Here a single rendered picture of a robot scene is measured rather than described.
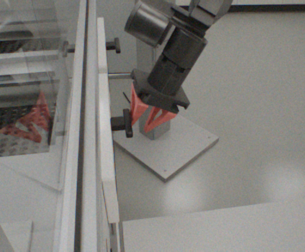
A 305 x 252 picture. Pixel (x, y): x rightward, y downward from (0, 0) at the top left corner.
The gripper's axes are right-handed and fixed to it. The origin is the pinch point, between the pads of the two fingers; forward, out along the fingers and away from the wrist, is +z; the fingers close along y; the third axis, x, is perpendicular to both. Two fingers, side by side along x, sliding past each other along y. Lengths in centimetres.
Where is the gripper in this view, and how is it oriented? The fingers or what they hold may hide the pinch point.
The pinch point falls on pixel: (138, 125)
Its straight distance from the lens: 59.7
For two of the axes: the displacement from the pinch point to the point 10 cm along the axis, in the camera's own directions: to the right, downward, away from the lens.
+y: -8.7, -2.5, -4.3
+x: 2.0, 6.1, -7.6
